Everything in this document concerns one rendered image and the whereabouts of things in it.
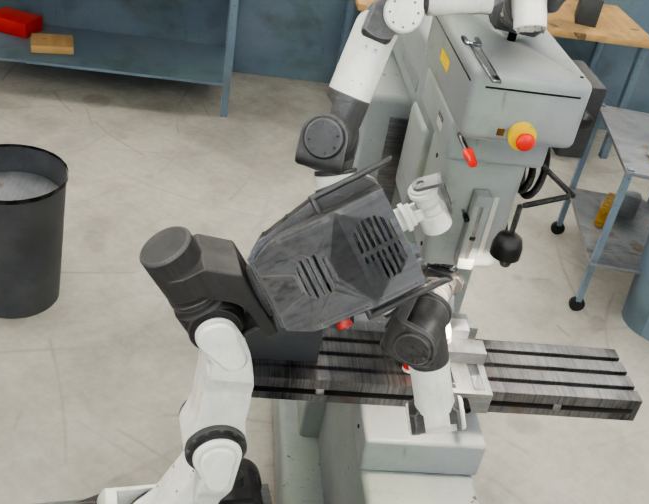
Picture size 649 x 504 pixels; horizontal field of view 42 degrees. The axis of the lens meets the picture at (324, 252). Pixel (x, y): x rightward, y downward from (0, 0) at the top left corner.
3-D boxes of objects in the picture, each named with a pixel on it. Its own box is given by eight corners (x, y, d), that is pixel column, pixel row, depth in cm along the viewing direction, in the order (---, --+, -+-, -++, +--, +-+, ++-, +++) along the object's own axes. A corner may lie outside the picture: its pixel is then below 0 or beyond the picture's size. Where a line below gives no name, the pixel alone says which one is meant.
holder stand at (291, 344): (317, 362, 238) (328, 306, 227) (238, 358, 235) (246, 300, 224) (313, 334, 248) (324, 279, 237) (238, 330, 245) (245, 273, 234)
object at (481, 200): (471, 269, 213) (493, 197, 202) (455, 268, 212) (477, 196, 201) (468, 260, 216) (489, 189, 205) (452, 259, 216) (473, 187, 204)
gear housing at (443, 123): (544, 171, 199) (557, 132, 194) (443, 160, 195) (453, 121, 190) (508, 110, 227) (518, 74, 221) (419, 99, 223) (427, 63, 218)
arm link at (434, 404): (469, 448, 191) (460, 368, 180) (411, 454, 192) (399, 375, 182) (463, 414, 201) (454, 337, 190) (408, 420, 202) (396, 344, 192)
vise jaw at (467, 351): (483, 365, 238) (487, 354, 235) (431, 361, 235) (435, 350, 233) (479, 350, 243) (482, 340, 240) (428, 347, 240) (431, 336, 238)
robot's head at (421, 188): (418, 226, 179) (453, 218, 177) (405, 196, 174) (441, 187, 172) (418, 207, 184) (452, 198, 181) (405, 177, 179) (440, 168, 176)
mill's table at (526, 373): (633, 421, 251) (643, 401, 246) (208, 395, 232) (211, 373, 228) (606, 368, 270) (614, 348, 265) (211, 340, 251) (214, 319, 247)
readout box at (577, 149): (586, 159, 236) (612, 89, 224) (555, 156, 235) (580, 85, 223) (564, 127, 252) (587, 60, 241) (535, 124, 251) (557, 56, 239)
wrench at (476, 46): (506, 84, 169) (507, 81, 168) (487, 82, 168) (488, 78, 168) (477, 40, 189) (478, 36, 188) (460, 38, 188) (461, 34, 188)
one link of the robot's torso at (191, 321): (173, 325, 170) (226, 299, 169) (167, 284, 181) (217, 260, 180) (203, 365, 178) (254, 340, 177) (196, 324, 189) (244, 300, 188)
